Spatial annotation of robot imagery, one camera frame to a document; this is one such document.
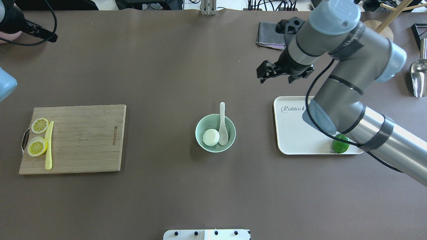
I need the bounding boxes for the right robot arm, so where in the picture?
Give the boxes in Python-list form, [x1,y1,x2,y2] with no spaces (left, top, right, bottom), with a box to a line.
[257,0,427,185]

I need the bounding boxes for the aluminium frame post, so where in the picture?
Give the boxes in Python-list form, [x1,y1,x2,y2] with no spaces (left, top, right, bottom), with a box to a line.
[200,0,217,16]

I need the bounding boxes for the stacked lemon slices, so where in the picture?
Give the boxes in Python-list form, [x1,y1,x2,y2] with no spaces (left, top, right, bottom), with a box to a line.
[27,136,48,157]

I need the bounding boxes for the white ceramic spoon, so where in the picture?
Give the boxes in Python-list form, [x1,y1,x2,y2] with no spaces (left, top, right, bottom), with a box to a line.
[219,102,229,146]

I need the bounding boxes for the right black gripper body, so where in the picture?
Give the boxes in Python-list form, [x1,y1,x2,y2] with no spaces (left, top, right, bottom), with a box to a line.
[275,18,314,75]

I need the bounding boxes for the wooden cup tree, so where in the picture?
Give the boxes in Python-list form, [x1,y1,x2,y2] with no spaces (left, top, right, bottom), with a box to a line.
[364,0,427,41]

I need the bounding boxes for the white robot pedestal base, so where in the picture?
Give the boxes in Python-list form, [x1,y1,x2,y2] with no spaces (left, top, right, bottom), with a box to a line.
[163,228,251,240]

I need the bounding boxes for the white steamed bun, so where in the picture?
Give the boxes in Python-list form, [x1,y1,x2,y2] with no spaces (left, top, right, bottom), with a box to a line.
[202,129,220,146]

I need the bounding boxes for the mint green bowl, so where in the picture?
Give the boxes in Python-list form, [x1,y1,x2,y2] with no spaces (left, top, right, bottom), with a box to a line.
[195,114,236,152]

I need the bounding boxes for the green lime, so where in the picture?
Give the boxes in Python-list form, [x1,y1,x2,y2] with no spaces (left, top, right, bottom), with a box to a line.
[332,133,350,154]

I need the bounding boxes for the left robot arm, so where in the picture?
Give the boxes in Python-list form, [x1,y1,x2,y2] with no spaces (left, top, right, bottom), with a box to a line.
[0,0,58,101]

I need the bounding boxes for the black glass rack tray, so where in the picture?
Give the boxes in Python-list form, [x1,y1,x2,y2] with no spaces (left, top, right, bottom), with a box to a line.
[411,23,427,49]

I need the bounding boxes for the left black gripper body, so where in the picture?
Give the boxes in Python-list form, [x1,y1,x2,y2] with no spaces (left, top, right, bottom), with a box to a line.
[0,0,29,34]

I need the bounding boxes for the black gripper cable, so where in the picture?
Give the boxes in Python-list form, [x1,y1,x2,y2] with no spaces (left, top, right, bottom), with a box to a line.
[305,58,404,174]

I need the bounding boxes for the grey folded cloth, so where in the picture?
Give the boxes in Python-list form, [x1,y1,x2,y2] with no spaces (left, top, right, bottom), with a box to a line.
[255,21,286,50]

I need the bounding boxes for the metal scoop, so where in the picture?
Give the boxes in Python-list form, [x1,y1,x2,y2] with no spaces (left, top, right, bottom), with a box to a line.
[410,38,427,98]

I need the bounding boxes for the yellow plastic knife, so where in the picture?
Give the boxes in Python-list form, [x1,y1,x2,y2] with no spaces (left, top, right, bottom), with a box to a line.
[44,121,54,170]

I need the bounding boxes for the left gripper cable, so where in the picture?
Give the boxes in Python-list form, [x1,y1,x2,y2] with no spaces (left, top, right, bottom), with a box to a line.
[3,0,58,46]

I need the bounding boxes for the cream rabbit tray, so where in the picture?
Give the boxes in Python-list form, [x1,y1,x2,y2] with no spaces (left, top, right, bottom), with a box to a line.
[273,96,365,155]

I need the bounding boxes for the pink bowl with ice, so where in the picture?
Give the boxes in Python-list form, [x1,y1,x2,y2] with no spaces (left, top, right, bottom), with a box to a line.
[0,31,22,41]

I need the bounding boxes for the wooden cutting board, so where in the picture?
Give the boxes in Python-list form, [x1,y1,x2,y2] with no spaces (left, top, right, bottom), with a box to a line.
[19,104,126,175]

